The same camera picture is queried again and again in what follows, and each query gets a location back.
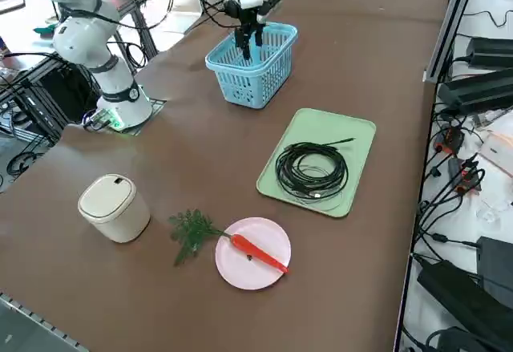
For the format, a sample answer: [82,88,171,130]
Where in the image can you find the aluminium frame post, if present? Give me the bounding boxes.
[423,0,482,84]

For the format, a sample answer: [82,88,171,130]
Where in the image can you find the white box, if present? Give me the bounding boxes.
[479,131,513,177]

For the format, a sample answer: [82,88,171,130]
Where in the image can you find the aluminium table edge rail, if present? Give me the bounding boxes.
[0,290,90,352]

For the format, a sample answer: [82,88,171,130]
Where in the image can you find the orange toy carrot green leaves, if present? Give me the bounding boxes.
[167,208,290,276]

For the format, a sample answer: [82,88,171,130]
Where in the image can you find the blue slotted plastic basket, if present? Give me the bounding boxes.
[204,22,300,111]

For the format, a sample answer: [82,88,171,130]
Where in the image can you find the cream lidded trash bin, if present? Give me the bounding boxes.
[77,173,152,244]

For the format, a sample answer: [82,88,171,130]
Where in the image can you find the green plastic tray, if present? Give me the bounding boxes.
[255,107,378,220]

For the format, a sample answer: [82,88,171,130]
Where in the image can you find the pink round plate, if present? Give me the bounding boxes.
[215,216,293,291]

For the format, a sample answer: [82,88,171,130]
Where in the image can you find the black power adapter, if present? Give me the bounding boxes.
[466,36,513,69]
[424,326,482,352]
[438,69,513,115]
[475,236,513,289]
[416,259,513,347]

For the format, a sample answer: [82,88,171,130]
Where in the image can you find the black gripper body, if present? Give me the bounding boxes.
[223,0,282,28]

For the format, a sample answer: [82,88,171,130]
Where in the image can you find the black coiled cable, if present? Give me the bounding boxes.
[275,137,356,204]

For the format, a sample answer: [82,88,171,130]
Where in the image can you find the red black plug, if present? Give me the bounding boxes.
[434,127,466,155]
[448,155,486,195]

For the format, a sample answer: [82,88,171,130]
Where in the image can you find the black control box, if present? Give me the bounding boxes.
[38,63,101,124]

